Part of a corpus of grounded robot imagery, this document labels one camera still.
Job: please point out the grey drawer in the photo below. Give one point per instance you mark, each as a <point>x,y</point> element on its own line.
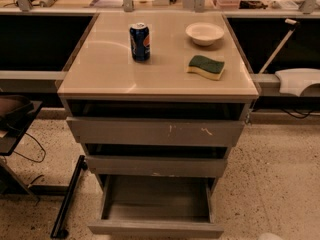
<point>156,166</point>
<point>166,132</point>
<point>157,207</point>

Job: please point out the white ceramic bowl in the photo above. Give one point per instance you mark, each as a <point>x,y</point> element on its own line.
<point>204,34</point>

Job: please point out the grey bottom drawer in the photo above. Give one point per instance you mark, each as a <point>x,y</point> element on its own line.
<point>157,207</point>

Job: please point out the black metal stand base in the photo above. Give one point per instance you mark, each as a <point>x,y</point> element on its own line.
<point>58,230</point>

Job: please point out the grey middle drawer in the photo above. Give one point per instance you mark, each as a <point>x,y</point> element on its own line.
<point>156,166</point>

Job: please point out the grey drawer cabinet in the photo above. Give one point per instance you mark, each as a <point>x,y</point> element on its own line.
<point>105,81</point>

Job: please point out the blue pepsi soda can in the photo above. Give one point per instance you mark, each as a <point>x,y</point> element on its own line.
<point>140,42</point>

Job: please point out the grey top drawer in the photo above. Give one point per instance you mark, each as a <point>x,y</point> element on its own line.
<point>166,132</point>

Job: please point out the green and yellow sponge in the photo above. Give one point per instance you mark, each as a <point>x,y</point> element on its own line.
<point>206,67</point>

